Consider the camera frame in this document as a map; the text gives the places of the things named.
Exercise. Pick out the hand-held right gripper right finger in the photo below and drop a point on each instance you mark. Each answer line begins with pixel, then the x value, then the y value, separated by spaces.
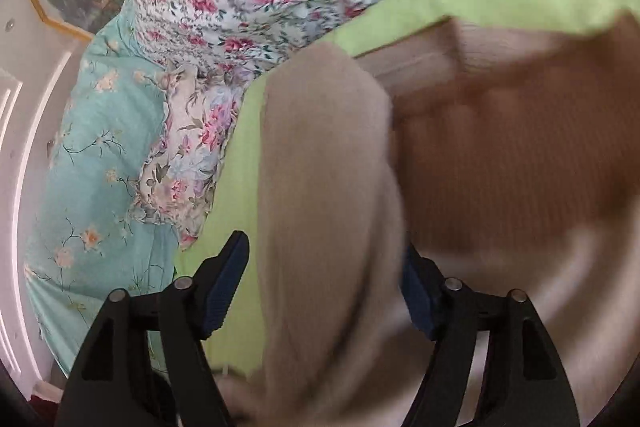
pixel 420 292

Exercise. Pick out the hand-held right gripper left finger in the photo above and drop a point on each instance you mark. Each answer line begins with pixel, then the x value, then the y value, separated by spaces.
pixel 225 279

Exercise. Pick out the beige knitted sweater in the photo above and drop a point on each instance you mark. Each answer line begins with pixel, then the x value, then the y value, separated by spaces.
pixel 440 217

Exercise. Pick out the light green bed sheet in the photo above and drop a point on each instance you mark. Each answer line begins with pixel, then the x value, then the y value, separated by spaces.
pixel 240 187

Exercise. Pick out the small ruffled floral pillow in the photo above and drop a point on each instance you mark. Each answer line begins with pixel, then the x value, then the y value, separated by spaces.
pixel 192 157

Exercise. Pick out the teal floral pillow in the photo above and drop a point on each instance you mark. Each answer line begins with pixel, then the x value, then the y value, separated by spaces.
pixel 100 187

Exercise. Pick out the white panelled door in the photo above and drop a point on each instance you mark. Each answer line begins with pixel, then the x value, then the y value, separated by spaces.
pixel 25 167

